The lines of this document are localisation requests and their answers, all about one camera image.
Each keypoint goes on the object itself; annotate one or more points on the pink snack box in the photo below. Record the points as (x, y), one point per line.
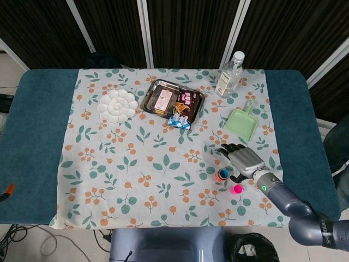
(163, 99)

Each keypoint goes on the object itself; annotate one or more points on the white slanted frame post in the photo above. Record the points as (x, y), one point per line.
(80, 26)

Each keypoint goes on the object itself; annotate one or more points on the brown chocolate snack packet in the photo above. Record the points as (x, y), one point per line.
(185, 105)

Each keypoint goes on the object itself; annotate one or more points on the black trash bin bag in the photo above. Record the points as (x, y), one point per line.
(253, 241)

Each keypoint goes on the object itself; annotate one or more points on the pink plastic cup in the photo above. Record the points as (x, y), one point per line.
(236, 189)

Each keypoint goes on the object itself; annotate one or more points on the green plastic dustpan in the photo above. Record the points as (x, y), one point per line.
(241, 122)

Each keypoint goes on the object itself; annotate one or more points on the clear plastic bottle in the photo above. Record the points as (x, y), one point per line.
(227, 80)

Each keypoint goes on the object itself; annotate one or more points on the light blue plastic cup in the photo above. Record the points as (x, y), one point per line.
(224, 173)

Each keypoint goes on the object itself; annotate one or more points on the blue white checkered packet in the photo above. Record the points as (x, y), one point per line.
(180, 121)

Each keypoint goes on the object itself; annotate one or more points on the white flower paint palette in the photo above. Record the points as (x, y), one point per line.
(117, 106)

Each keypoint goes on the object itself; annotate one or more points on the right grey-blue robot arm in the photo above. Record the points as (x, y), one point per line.
(283, 199)

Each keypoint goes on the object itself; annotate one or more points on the teal table cover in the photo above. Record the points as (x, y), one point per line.
(35, 136)

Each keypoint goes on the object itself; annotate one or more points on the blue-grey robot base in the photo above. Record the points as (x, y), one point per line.
(163, 243)

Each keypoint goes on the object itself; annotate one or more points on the black metal tray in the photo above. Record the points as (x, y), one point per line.
(148, 97)

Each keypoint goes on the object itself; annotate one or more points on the large orange plastic cup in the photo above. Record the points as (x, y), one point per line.
(217, 178)

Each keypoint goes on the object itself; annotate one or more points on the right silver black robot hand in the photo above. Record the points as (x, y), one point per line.
(246, 161)

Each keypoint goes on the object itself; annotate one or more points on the floral leaf fruit tablecloth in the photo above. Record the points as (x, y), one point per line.
(163, 191)

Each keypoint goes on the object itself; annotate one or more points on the white double frame post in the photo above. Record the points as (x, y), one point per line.
(144, 32)

